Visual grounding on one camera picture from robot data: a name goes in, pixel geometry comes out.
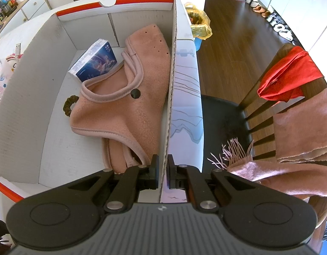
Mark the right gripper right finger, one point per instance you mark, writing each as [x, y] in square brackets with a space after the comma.
[191, 180]

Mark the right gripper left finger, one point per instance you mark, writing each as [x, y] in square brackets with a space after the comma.
[126, 187]

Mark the pink fleece pouch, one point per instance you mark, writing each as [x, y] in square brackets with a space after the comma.
[124, 109]

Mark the brown hair scrunchie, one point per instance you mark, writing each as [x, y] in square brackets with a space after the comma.
[68, 104]

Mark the red white cardboard box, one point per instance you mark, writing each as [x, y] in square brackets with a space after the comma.
[38, 149]

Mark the blue white small box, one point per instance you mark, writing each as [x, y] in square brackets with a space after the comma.
[98, 60]

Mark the pink plush toy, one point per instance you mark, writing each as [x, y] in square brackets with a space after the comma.
[13, 59]

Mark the pink scarf on chair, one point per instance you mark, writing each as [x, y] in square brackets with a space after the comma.
[301, 144]

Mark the red cloth on chair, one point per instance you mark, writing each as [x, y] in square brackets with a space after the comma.
[283, 81]

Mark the row of shoes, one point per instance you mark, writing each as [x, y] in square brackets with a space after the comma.
[273, 19]

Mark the white drawer cabinet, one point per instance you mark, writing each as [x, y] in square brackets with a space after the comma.
[24, 12]

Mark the white wall cabinets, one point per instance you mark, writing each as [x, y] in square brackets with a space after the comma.
[306, 18]

